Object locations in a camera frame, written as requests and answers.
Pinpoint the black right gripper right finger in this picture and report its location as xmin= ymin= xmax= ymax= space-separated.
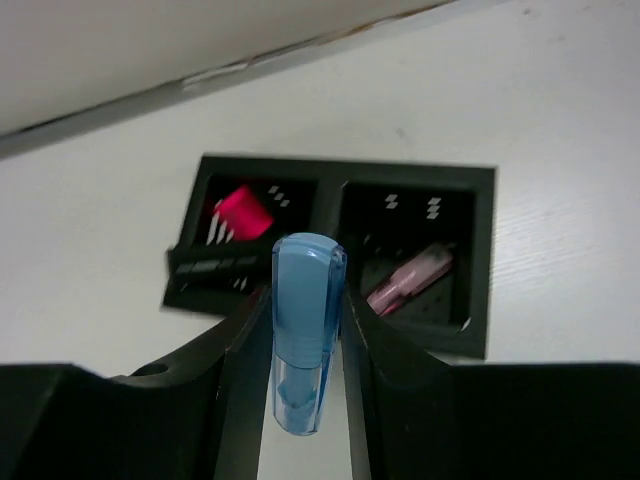
xmin=341 ymin=290 xmax=639 ymax=479

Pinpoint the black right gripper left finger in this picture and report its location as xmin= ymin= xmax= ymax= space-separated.
xmin=1 ymin=288 xmax=272 ymax=479

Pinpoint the pink highlighter marker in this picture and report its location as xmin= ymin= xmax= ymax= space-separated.
xmin=366 ymin=243 xmax=454 ymax=316

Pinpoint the blue highlighter marker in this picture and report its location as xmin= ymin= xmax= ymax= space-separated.
xmin=271 ymin=233 xmax=347 ymax=436

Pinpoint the magenta highlighter marker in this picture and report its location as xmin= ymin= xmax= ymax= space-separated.
xmin=214 ymin=185 xmax=274 ymax=241

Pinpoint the black two-compartment organizer box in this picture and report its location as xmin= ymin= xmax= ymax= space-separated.
xmin=163 ymin=154 xmax=496 ymax=359

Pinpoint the back aluminium rail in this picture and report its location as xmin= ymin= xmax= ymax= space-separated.
xmin=1 ymin=1 xmax=480 ymax=160

